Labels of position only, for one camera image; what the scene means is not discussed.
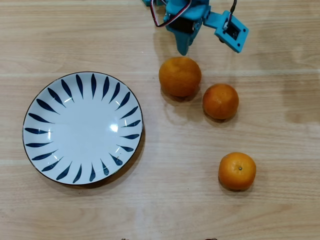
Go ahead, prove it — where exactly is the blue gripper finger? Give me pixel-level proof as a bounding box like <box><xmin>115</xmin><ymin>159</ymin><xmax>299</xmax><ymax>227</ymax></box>
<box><xmin>174</xmin><ymin>33</ymin><xmax>194</xmax><ymax>56</ymax></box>
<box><xmin>186</xmin><ymin>23</ymin><xmax>203</xmax><ymax>55</ymax></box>

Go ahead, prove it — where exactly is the blue gripper body black servo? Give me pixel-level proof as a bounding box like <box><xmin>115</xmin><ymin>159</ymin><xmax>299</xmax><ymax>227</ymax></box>
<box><xmin>163</xmin><ymin>0</ymin><xmax>211</xmax><ymax>36</ymax></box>

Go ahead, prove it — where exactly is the large orange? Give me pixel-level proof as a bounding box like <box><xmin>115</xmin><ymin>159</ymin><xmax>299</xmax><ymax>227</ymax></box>
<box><xmin>158</xmin><ymin>56</ymin><xmax>202</xmax><ymax>98</ymax></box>

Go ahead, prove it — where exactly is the medium orange with dark marks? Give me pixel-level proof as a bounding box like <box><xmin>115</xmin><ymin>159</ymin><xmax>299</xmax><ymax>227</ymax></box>
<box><xmin>202</xmin><ymin>83</ymin><xmax>240</xmax><ymax>120</ymax></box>

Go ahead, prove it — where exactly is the small orange with green stem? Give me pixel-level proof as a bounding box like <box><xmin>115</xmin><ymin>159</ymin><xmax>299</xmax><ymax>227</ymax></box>
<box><xmin>218</xmin><ymin>151</ymin><xmax>257</xmax><ymax>192</ymax></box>

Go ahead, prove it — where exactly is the white plate blue leaf pattern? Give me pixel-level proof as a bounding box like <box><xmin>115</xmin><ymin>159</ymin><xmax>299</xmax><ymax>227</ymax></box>
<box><xmin>22</xmin><ymin>71</ymin><xmax>144</xmax><ymax>186</ymax></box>

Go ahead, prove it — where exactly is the white red black servo cable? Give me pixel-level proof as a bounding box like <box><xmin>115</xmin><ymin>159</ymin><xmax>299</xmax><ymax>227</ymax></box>
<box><xmin>149</xmin><ymin>0</ymin><xmax>193</xmax><ymax>28</ymax></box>

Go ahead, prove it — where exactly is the black camera cable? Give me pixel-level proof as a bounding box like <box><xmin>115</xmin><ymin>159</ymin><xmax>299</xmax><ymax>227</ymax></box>
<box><xmin>228</xmin><ymin>0</ymin><xmax>238</xmax><ymax>16</ymax></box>

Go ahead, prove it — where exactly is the wrist camera in blue mount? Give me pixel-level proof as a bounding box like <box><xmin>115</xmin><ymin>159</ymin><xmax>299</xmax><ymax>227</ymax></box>
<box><xmin>203</xmin><ymin>10</ymin><xmax>250</xmax><ymax>54</ymax></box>

